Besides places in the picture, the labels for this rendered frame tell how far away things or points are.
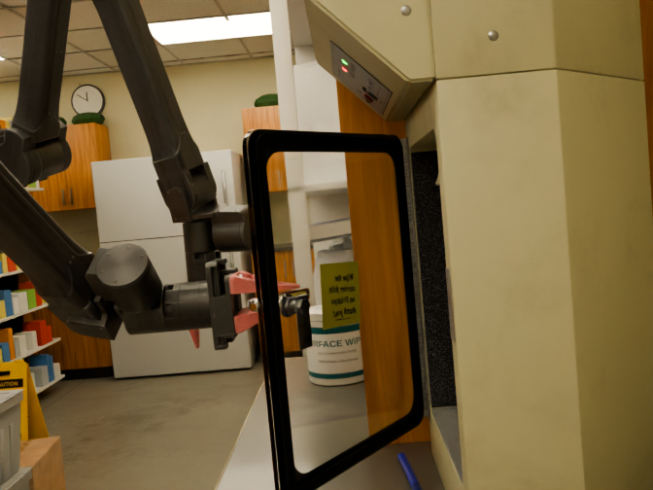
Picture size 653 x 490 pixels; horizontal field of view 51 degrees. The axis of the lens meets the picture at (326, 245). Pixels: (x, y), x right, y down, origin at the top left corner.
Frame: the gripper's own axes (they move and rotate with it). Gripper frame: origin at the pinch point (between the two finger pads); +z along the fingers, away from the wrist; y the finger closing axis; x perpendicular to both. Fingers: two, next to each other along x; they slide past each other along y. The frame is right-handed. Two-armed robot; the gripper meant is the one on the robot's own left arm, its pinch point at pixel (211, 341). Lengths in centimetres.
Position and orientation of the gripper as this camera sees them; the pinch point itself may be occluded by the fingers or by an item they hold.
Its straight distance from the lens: 114.0
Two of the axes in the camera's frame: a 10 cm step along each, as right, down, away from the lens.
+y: 10.0, -0.8, -0.3
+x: 0.2, -0.6, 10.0
